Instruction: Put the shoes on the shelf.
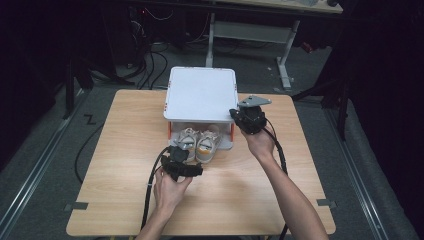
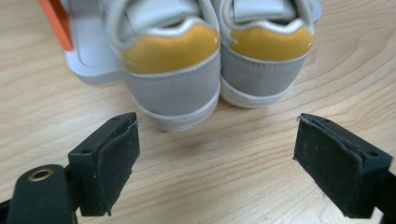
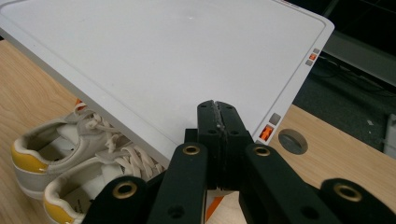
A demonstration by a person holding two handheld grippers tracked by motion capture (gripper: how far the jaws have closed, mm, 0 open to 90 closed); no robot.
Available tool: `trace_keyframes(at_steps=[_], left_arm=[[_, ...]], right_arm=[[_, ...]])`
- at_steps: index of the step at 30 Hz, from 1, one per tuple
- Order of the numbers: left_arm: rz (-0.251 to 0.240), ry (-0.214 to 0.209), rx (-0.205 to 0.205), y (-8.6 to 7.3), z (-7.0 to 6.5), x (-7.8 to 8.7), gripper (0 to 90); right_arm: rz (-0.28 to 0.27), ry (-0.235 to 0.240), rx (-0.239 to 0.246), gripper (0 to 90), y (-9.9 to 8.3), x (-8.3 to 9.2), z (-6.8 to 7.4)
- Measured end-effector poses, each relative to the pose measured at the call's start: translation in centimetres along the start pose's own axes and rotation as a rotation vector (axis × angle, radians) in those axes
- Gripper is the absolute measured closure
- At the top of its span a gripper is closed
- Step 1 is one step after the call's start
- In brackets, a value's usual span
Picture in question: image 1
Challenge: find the white two-tier shoe rack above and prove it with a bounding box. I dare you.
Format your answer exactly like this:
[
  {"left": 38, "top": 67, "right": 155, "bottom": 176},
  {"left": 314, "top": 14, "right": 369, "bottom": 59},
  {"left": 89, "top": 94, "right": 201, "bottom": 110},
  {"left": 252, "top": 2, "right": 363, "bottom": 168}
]
[{"left": 162, "top": 66, "right": 240, "bottom": 151}]

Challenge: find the small white sneaker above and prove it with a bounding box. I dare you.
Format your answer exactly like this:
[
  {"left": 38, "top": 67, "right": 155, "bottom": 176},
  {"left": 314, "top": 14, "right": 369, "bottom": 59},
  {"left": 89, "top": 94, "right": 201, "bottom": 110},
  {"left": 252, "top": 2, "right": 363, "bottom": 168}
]
[
  {"left": 172, "top": 126, "right": 201, "bottom": 164},
  {"left": 195, "top": 124, "right": 223, "bottom": 165}
]

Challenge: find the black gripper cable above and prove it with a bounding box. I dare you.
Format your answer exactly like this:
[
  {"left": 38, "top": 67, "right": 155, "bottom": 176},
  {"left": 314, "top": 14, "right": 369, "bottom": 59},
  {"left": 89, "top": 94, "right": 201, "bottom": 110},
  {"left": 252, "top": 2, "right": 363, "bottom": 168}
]
[
  {"left": 140, "top": 145, "right": 172, "bottom": 232},
  {"left": 263, "top": 117, "right": 290, "bottom": 240}
]

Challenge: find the grey tape strip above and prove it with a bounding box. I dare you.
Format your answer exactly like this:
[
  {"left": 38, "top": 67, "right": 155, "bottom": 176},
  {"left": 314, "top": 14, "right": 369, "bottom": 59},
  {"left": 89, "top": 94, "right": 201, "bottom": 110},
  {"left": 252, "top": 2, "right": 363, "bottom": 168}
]
[
  {"left": 316, "top": 198, "right": 338, "bottom": 209},
  {"left": 63, "top": 201, "right": 90, "bottom": 212}
]

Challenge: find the metal floor rail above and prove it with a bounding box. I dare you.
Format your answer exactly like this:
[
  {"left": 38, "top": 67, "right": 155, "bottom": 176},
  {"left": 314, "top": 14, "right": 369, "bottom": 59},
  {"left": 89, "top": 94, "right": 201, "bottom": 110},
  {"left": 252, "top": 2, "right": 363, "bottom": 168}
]
[
  {"left": 323, "top": 105, "right": 390, "bottom": 240},
  {"left": 0, "top": 88, "right": 88, "bottom": 236}
]

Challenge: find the thin black floor cable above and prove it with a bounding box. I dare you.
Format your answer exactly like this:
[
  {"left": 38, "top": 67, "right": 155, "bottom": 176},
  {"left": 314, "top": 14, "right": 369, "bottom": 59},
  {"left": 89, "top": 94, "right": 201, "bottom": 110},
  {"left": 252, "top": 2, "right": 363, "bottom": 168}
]
[{"left": 73, "top": 122, "right": 105, "bottom": 185}]

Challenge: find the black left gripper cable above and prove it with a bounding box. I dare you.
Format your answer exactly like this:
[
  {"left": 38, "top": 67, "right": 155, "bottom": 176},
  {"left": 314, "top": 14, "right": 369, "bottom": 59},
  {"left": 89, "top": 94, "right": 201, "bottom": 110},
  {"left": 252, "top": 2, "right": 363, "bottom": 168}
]
[{"left": 140, "top": 145, "right": 172, "bottom": 232}]

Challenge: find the wooden desk with white legs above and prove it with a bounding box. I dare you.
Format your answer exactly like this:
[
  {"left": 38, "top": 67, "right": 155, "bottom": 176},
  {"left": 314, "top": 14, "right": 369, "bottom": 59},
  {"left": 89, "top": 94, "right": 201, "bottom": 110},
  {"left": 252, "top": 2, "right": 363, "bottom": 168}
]
[{"left": 186, "top": 0, "right": 344, "bottom": 92}]

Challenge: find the bundle of black floor cables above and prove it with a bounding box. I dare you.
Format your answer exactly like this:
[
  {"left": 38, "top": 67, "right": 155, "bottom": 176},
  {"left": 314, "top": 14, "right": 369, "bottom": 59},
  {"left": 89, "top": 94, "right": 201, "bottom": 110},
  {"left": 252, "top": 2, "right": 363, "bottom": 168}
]
[{"left": 124, "top": 6, "right": 170, "bottom": 91}]

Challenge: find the person's left hand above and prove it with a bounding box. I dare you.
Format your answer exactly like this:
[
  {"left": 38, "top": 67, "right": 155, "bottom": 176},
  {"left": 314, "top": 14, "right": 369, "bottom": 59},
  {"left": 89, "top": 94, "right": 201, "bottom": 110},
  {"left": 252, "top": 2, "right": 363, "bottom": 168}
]
[{"left": 153, "top": 166, "right": 195, "bottom": 216}]

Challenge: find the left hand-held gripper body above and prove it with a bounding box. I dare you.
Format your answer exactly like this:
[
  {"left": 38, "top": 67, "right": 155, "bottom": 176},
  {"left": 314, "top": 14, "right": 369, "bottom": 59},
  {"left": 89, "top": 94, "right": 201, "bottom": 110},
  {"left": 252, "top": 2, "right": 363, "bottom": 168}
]
[{"left": 160, "top": 139, "right": 194, "bottom": 183}]

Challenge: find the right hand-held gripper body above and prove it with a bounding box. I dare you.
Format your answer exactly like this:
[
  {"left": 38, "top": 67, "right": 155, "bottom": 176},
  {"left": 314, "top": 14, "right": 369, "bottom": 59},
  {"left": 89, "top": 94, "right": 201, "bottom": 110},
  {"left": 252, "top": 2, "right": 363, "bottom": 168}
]
[{"left": 233, "top": 95, "right": 273, "bottom": 136}]

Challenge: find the black stand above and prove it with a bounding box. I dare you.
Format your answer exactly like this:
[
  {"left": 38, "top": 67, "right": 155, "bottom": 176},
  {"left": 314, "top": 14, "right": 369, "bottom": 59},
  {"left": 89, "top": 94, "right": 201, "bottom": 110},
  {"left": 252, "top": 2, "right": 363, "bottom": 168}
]
[
  {"left": 290, "top": 74, "right": 356, "bottom": 142},
  {"left": 61, "top": 58, "right": 96, "bottom": 120}
]

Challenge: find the person's right hand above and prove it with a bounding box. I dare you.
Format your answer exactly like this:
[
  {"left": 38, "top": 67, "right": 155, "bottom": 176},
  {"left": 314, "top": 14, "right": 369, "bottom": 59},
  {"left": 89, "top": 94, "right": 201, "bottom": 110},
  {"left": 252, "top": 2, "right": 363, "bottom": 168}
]
[{"left": 239, "top": 125, "right": 278, "bottom": 164}]

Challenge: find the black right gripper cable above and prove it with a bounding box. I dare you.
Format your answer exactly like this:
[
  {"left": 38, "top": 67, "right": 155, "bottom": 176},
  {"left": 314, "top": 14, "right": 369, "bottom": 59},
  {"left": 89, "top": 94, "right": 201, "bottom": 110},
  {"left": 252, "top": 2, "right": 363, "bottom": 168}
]
[{"left": 263, "top": 117, "right": 290, "bottom": 240}]

